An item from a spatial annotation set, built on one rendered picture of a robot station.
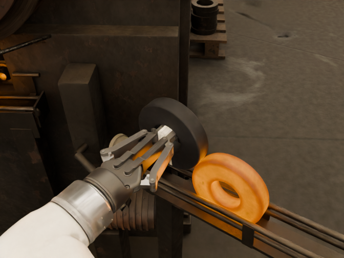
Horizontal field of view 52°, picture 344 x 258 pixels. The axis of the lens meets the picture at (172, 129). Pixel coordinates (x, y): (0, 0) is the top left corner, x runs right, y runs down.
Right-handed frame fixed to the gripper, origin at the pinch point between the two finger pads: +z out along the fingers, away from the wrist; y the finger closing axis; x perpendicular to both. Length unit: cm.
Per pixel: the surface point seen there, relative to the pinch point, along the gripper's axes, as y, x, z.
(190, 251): -7, -81, 17
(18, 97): -48.2, -9.7, -5.5
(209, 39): -85, -74, 152
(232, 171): 14.4, -1.4, -1.6
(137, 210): -8.7, -29.1, -4.8
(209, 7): -90, -54, 158
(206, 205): 11.1, -11.3, -4.1
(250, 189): 18.3, -3.4, -1.7
